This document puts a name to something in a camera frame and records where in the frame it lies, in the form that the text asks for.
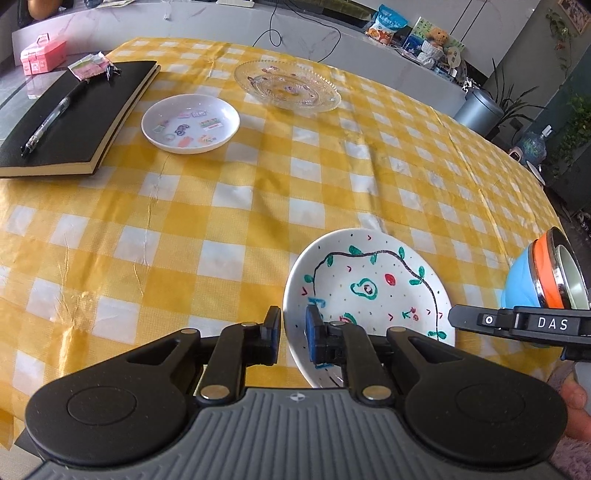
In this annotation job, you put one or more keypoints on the white fruit-print plate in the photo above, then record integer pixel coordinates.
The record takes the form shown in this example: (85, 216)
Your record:
(369, 263)

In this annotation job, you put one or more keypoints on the pink fluffy garment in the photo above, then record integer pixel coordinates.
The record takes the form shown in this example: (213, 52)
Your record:
(570, 459)

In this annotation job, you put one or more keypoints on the person's right hand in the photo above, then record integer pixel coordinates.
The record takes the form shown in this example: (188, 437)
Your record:
(579, 406)

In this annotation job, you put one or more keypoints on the framed wall picture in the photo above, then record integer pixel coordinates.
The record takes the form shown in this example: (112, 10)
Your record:
(570, 14)

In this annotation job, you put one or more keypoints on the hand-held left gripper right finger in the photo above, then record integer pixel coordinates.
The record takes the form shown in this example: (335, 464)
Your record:
(314, 339)

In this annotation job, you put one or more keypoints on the hanging vine plant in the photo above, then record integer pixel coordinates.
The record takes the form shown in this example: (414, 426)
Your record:
(561, 37)

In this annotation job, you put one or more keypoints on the black pen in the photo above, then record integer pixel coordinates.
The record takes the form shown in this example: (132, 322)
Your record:
(51, 117)

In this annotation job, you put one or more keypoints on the blue snack bag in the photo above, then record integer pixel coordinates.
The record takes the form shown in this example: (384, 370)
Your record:
(388, 23)

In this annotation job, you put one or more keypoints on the clear glass plate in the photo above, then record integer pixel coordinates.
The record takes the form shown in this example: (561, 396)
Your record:
(288, 87)

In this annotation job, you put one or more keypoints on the yellow checked tablecloth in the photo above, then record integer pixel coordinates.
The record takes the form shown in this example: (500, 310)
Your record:
(207, 240)

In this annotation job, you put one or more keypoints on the blue steel-lined bowl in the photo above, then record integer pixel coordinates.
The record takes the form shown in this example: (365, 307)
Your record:
(519, 281)

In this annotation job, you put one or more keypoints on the orange steel-lined bowl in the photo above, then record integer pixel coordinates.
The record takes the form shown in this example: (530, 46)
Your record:
(544, 272)

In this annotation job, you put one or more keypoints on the pale green ceramic bowl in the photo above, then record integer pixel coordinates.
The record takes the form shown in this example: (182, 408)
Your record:
(575, 286)

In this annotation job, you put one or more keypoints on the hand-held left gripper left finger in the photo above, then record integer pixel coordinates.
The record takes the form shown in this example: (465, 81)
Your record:
(274, 330)

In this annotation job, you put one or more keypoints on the large water bottle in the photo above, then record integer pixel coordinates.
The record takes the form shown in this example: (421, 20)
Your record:
(535, 145)

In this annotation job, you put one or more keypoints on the grey-blue trash can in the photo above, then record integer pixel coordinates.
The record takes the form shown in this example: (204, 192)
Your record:
(478, 110)

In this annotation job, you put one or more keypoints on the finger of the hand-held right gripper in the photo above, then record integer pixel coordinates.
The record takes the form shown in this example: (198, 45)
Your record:
(480, 319)

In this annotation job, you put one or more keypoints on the brown teddy bear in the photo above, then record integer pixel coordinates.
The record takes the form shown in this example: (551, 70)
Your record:
(436, 39)

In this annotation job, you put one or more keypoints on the pink storage box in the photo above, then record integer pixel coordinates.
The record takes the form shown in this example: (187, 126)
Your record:
(41, 55)

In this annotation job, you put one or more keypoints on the black notebook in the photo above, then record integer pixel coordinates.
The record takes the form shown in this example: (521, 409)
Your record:
(87, 120)

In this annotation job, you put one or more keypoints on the black binder clip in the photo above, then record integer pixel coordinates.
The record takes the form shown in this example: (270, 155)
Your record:
(113, 71)

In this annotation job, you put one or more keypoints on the green picture board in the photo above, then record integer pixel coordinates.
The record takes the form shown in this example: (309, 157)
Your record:
(418, 30)

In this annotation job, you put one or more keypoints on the small white sticker dish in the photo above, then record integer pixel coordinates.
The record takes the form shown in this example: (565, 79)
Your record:
(189, 124)

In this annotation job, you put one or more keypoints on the potted long-leaf plant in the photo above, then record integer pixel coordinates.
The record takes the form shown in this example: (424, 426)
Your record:
(508, 99)

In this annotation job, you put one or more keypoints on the pink paper packet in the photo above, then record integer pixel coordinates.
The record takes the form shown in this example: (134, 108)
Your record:
(87, 67)

